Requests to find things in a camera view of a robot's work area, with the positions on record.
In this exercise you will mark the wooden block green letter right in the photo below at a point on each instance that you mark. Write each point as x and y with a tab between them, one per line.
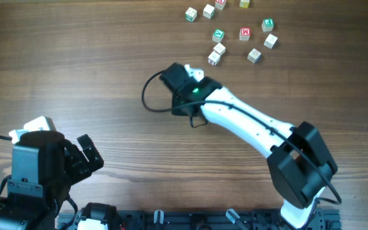
267	25

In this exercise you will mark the wooden block plain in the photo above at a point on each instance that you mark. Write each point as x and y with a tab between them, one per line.
254	55
219	49
208	11

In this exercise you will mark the wooden block plain top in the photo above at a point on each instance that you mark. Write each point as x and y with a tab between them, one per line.
208	11

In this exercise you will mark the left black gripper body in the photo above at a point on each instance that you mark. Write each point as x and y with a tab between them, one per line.
80	160

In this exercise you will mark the wooden block far right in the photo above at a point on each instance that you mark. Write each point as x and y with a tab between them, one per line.
270	41

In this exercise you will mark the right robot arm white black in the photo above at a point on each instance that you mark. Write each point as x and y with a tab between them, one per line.
301	165

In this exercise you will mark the wooden block red edge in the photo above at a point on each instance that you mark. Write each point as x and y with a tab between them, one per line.
214	58
220	4

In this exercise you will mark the wooden block plain lower right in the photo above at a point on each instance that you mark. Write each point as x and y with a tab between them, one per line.
254	55

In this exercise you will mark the wooden block red edge lower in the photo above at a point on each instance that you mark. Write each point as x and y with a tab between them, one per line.
214	58

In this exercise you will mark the wooden block red top edge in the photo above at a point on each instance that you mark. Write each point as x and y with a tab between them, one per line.
220	4

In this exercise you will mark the wooden block green letter Y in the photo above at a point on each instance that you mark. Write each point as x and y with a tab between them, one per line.
218	35

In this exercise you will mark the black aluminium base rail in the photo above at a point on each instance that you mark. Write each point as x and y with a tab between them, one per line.
323	219

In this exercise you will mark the wooden block red letter M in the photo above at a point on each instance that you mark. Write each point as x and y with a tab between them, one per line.
245	33

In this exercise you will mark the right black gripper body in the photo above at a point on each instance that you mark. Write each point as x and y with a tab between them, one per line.
179	99

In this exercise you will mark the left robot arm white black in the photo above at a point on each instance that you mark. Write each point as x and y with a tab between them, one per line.
44	167

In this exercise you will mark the wooden block green corner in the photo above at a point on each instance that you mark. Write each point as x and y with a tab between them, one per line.
191	14

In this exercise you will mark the yellow wooden block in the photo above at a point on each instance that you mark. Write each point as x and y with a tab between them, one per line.
244	3

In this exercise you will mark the wooden block plain middle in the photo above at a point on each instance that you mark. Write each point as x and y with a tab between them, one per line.
219	49

